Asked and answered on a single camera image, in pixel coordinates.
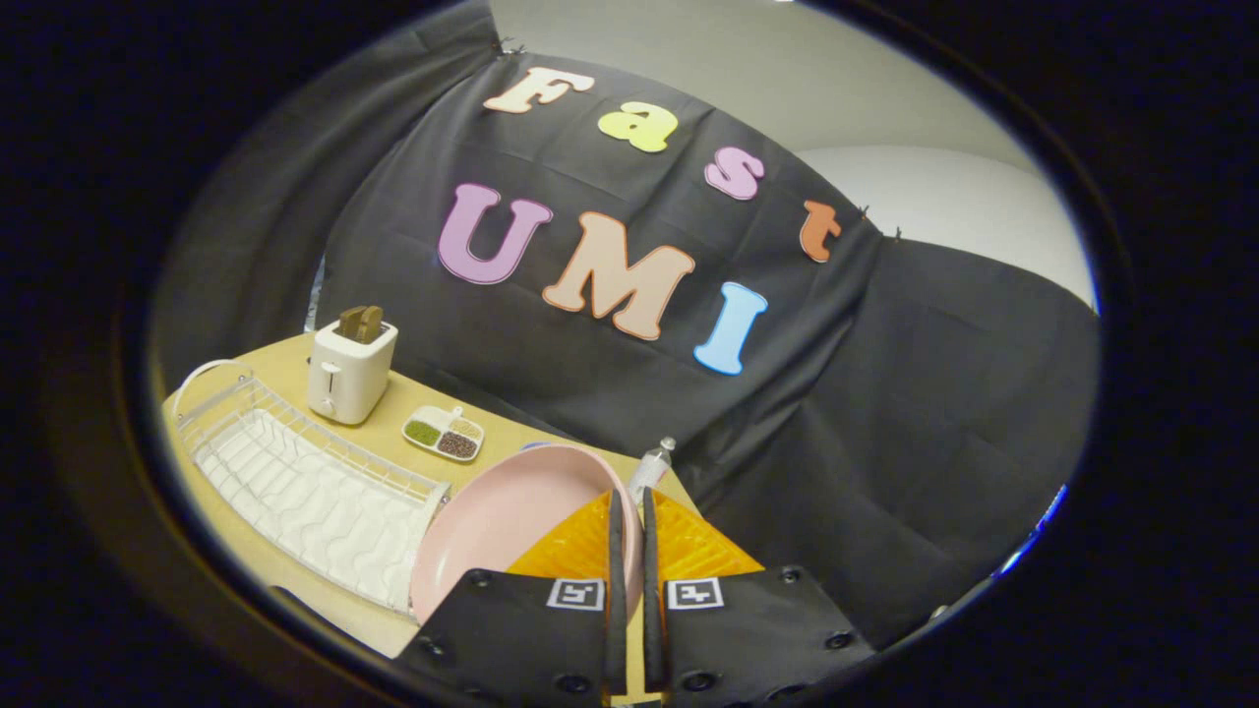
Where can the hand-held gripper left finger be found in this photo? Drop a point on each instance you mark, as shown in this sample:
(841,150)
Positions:
(617,570)

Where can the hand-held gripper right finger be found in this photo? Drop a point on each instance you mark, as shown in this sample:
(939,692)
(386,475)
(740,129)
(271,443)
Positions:
(651,570)

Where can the pink plate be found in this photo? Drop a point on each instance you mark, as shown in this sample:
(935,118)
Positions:
(511,516)

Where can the white divided condiment dish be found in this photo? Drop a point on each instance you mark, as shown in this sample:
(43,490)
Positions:
(444,434)

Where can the clear plastic bottle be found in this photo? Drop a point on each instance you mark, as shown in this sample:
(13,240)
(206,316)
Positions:
(649,470)

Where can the black backdrop cloth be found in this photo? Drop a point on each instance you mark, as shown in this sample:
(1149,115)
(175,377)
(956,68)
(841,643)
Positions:
(629,334)

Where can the white toaster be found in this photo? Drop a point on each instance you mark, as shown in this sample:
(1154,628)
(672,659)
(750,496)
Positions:
(346,379)

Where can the brown toast slice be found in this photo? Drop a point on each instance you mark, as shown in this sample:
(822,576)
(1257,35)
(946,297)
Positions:
(361,323)

